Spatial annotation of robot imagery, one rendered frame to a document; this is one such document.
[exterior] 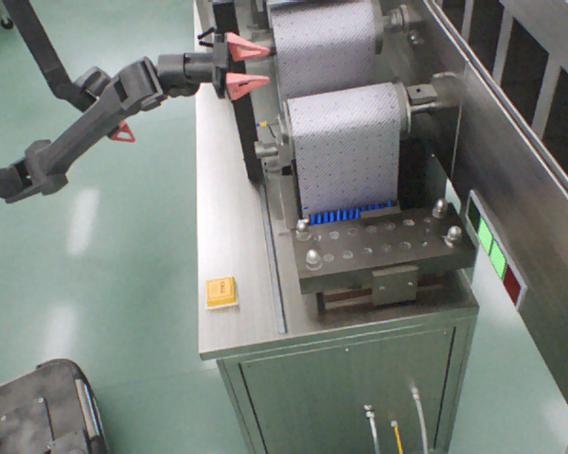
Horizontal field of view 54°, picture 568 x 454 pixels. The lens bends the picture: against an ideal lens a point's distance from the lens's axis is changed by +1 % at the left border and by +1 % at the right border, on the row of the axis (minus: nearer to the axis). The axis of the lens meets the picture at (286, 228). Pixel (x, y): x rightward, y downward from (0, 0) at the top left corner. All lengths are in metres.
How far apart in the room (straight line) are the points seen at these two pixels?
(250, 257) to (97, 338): 1.29
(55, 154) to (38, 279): 1.76
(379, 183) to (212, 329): 0.53
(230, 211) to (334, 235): 0.40
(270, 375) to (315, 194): 0.47
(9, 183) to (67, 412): 1.05
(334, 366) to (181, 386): 1.04
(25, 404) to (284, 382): 1.08
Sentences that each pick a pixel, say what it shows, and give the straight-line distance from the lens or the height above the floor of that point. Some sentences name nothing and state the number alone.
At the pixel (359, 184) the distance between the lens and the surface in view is 1.34.
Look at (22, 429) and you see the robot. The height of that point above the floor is 0.26.
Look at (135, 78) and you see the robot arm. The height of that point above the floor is 1.48.
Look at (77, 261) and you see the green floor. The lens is 3.00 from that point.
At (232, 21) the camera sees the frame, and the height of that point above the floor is 1.39.
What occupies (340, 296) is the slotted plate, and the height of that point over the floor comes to 0.93.
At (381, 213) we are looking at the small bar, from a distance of 1.34.
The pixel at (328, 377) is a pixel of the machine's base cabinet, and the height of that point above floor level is 0.69.
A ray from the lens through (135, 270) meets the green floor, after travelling 2.82.
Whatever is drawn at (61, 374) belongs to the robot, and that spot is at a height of 0.24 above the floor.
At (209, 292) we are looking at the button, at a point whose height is 0.92.
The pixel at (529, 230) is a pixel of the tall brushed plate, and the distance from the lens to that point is 0.96.
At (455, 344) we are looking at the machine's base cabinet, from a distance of 1.48.
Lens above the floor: 1.98
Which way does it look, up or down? 45 degrees down
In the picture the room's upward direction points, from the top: 9 degrees counter-clockwise
